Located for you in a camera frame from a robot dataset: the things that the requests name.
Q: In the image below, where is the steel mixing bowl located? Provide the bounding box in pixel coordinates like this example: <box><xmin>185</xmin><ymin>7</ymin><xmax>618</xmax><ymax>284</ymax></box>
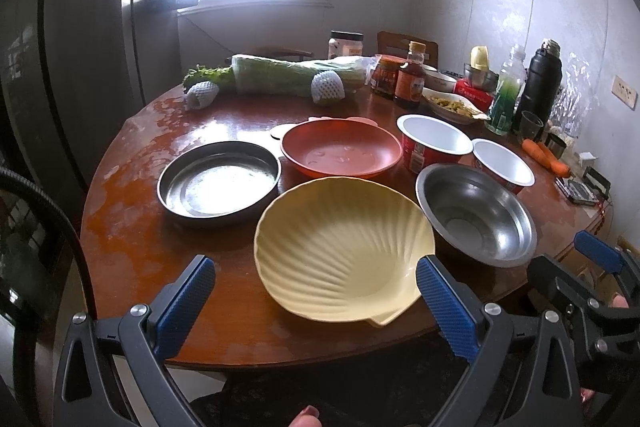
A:
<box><xmin>416</xmin><ymin>164</ymin><xmax>537</xmax><ymax>268</ymax></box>

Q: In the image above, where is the red white paper bowl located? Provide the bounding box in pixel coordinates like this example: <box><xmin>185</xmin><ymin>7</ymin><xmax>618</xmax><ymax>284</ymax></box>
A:
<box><xmin>472</xmin><ymin>139</ymin><xmax>536</xmax><ymax>194</ymax></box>
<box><xmin>396</xmin><ymin>114</ymin><xmax>473</xmax><ymax>174</ymax></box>

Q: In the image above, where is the yellow shell-shaped plate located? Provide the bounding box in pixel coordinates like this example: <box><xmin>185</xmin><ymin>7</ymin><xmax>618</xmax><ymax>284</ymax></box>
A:
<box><xmin>254</xmin><ymin>176</ymin><xmax>435</xmax><ymax>327</ymax></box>

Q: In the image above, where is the round steel pan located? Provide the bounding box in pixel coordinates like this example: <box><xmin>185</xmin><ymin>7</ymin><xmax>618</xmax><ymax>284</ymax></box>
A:
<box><xmin>156</xmin><ymin>141</ymin><xmax>282</xmax><ymax>228</ymax></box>

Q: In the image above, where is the pink animal-ear plate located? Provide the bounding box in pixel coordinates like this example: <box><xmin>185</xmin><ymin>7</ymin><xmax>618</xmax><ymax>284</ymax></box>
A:
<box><xmin>270</xmin><ymin>117</ymin><xmax>402</xmax><ymax>179</ymax></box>

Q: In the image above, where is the person's hand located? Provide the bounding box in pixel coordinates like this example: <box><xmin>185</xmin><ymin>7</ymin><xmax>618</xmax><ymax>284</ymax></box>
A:
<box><xmin>288</xmin><ymin>405</ymin><xmax>322</xmax><ymax>427</ymax></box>

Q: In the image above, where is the carrot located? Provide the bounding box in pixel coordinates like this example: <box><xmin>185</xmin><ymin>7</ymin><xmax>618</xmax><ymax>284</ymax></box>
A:
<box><xmin>537</xmin><ymin>142</ymin><xmax>572</xmax><ymax>179</ymax></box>
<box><xmin>522</xmin><ymin>139</ymin><xmax>551</xmax><ymax>169</ymax></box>

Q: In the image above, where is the small steel cup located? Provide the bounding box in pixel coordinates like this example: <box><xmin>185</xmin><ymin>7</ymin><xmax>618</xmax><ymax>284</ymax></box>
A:
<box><xmin>544</xmin><ymin>132</ymin><xmax>566</xmax><ymax>159</ymax></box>

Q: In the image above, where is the small glass cup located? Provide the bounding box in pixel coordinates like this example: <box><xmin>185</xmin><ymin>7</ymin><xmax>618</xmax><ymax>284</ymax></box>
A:
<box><xmin>518</xmin><ymin>110</ymin><xmax>544</xmax><ymax>141</ymax></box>

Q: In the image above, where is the clear plastic bag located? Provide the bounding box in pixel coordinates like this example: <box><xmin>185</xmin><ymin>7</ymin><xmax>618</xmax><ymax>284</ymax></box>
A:
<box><xmin>549</xmin><ymin>52</ymin><xmax>597</xmax><ymax>139</ymax></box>

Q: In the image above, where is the green liquid plastic bottle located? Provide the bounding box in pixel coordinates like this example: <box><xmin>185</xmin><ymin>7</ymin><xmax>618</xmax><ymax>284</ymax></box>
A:
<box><xmin>485</xmin><ymin>44</ymin><xmax>526</xmax><ymax>135</ymax></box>

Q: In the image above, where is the black thermos flask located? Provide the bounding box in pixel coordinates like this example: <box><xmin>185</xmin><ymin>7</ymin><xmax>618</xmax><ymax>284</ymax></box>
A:
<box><xmin>512</xmin><ymin>39</ymin><xmax>562</xmax><ymax>132</ymax></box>

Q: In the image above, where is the red box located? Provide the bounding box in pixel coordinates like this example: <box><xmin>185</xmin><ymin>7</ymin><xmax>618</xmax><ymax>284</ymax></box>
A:
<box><xmin>454</xmin><ymin>79</ymin><xmax>494</xmax><ymax>113</ymax></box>

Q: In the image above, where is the white dish with food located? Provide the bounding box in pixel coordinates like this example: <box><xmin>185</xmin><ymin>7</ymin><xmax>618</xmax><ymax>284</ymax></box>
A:
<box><xmin>422</xmin><ymin>88</ymin><xmax>489</xmax><ymax>124</ymax></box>

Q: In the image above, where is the small steel bowl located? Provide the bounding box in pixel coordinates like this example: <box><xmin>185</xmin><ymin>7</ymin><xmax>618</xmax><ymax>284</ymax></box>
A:
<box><xmin>464</xmin><ymin>63</ymin><xmax>498</xmax><ymax>93</ymax></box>

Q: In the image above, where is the white ceramic bowl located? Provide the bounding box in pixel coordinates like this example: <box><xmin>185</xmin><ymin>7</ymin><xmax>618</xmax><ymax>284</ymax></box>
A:
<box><xmin>423</xmin><ymin>65</ymin><xmax>457</xmax><ymax>93</ymax></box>

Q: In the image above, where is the yellow lemon squeezer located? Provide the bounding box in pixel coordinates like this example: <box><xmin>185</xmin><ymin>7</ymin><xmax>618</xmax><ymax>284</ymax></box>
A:
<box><xmin>470</xmin><ymin>46</ymin><xmax>489</xmax><ymax>72</ymax></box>

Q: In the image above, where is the foam-netted fruit left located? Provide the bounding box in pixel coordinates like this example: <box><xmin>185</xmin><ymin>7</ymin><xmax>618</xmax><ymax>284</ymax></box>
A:
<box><xmin>186</xmin><ymin>80</ymin><xmax>219</xmax><ymax>110</ymax></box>

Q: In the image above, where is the foam-netted fruit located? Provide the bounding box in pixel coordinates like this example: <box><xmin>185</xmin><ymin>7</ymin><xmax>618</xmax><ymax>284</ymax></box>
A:
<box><xmin>310</xmin><ymin>70</ymin><xmax>346</xmax><ymax>105</ymax></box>
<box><xmin>186</xmin><ymin>80</ymin><xmax>219</xmax><ymax>110</ymax></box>

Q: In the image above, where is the brown sauce bottle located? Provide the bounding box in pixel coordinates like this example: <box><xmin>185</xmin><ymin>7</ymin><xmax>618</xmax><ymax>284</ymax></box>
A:
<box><xmin>394</xmin><ymin>41</ymin><xmax>426</xmax><ymax>109</ymax></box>

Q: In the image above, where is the red chili sauce jar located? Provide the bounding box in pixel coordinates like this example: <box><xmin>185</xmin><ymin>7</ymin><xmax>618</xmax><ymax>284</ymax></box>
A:
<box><xmin>370</xmin><ymin>55</ymin><xmax>404</xmax><ymax>100</ymax></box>

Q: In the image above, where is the green leafy lettuce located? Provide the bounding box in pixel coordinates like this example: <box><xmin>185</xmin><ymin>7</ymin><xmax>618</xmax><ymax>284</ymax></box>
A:
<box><xmin>182</xmin><ymin>64</ymin><xmax>236</xmax><ymax>93</ymax></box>

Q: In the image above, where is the grey refrigerator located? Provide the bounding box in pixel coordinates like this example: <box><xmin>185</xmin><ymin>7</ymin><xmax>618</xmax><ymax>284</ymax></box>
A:
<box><xmin>0</xmin><ymin>0</ymin><xmax>187</xmax><ymax>208</ymax></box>

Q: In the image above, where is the wrapped napa cabbage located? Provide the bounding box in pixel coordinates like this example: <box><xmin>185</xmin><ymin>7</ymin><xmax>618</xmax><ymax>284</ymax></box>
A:
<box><xmin>231</xmin><ymin>54</ymin><xmax>371</xmax><ymax>98</ymax></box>

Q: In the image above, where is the wooden chair back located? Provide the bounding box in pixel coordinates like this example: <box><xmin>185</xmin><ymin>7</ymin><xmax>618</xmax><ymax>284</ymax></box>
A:
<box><xmin>376</xmin><ymin>30</ymin><xmax>438</xmax><ymax>68</ymax></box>

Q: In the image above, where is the foam-netted fruit right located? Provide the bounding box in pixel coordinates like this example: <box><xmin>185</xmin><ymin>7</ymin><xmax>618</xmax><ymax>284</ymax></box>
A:
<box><xmin>310</xmin><ymin>70</ymin><xmax>346</xmax><ymax>105</ymax></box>

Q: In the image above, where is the wooden armchair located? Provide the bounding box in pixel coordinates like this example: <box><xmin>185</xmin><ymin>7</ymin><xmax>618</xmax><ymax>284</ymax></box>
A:
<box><xmin>245</xmin><ymin>46</ymin><xmax>314</xmax><ymax>62</ymax></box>

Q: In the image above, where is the clear jar black lid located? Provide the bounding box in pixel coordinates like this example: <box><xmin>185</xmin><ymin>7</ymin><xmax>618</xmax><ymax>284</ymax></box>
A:
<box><xmin>328</xmin><ymin>30</ymin><xmax>363</xmax><ymax>58</ymax></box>

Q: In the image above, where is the wall power socket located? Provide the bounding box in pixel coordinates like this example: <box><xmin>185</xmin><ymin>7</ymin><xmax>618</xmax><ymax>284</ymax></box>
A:
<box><xmin>611</xmin><ymin>75</ymin><xmax>638</xmax><ymax>110</ymax></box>

